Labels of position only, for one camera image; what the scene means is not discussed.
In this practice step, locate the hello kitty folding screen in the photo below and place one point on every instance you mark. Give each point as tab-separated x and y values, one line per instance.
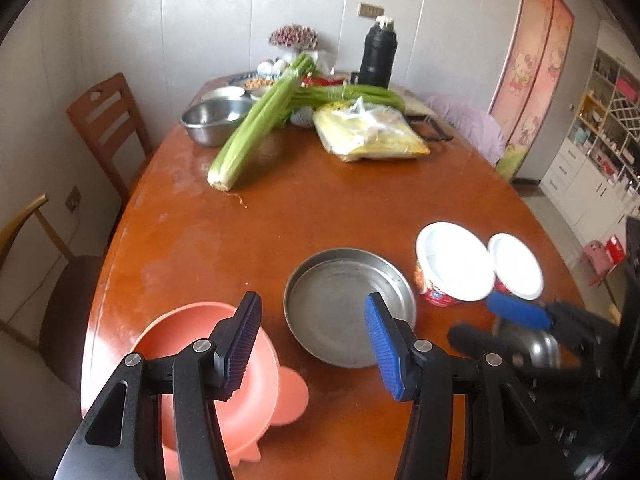
533	69

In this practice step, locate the steel basin at back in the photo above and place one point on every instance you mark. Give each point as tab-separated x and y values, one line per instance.
212	122

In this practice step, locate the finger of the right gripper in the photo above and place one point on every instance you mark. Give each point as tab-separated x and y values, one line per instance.
520	309
477	344

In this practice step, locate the yellow plastic food bag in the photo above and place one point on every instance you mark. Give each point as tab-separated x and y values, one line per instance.
361	130

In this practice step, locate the round metal pan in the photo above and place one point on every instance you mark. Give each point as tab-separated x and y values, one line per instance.
324	299

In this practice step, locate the celery bunch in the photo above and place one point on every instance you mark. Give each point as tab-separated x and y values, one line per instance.
230	162
317	96

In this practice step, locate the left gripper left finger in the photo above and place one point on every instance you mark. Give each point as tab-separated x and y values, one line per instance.
121	434

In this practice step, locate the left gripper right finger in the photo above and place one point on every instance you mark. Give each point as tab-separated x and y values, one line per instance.
505	438

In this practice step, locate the wooden slat-back chair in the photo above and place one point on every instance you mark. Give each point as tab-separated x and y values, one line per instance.
106	116

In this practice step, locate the pink cloth on chair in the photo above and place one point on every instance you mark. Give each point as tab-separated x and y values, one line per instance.
477	127

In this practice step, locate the white shelf cabinet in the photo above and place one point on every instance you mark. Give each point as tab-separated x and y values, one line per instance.
593	180

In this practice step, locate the stainless steel bowl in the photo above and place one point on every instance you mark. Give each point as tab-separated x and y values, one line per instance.
542	348

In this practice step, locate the black tray on table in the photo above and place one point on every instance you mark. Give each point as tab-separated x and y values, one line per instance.
428	128

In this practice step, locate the red instant noodle cup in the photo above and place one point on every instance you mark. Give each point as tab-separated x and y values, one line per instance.
452	265

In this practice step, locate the black thermos bottle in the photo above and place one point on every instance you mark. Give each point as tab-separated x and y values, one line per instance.
379	52

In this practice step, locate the pink children stool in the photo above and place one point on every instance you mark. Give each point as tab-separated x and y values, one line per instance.
596	254

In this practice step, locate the red children stool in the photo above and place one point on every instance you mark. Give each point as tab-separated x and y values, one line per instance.
615	250

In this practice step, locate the orange bear-shaped plate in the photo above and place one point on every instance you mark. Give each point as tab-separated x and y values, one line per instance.
270	394

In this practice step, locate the wall power socket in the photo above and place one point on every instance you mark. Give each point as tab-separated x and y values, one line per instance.
73	200

